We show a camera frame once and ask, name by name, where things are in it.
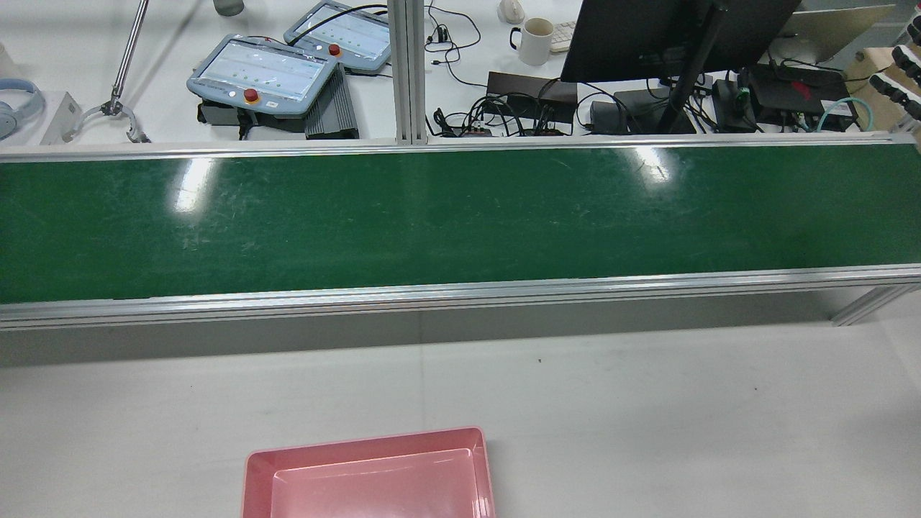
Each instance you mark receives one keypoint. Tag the grey metal plate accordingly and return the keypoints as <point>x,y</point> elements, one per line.
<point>65,119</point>

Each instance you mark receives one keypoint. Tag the green conveyor belt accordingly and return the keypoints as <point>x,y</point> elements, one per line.
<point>432,298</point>
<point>460,223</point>

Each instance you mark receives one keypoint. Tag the black mini computer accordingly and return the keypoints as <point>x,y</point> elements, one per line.
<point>799,90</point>

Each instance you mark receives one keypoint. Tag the black power adapter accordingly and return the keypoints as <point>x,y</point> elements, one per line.
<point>608,116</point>

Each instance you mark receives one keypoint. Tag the blue-grey teach pendant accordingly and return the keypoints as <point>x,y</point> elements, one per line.
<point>259,72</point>
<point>345,32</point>

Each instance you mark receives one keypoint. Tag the white ceramic mug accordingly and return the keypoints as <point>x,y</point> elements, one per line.
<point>536,43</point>

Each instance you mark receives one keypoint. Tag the grey cup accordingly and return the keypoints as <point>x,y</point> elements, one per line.
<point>229,6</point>

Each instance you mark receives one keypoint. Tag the white computer mouse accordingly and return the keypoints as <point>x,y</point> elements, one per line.
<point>511,10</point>

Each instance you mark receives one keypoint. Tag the white keyboard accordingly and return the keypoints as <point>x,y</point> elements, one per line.
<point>563,36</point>

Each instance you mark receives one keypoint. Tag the black finned box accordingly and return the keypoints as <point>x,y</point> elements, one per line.
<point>331,108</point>

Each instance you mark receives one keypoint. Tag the aluminium profile post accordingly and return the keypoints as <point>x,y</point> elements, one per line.
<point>406,72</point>

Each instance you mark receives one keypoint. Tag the pink plastic box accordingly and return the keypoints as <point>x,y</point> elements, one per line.
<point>374,482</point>

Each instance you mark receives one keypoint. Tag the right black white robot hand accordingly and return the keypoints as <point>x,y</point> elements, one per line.
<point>910,90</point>

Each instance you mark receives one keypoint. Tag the black monitor stand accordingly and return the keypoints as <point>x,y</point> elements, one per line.
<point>687,79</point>

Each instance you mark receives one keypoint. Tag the metal stand rod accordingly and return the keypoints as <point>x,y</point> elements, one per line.
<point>130,50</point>

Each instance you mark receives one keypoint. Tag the small black dock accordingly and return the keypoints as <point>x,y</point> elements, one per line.
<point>730,101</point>

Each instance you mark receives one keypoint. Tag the silver laptop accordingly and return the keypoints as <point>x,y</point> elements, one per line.
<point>835,32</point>

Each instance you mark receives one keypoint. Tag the flat black box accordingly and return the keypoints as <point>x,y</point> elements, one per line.
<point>518,86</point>

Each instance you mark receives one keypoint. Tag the black monitor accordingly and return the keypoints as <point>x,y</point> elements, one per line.
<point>633,36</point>

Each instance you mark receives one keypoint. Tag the light blue headphones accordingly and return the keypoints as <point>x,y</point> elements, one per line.
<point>34,108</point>

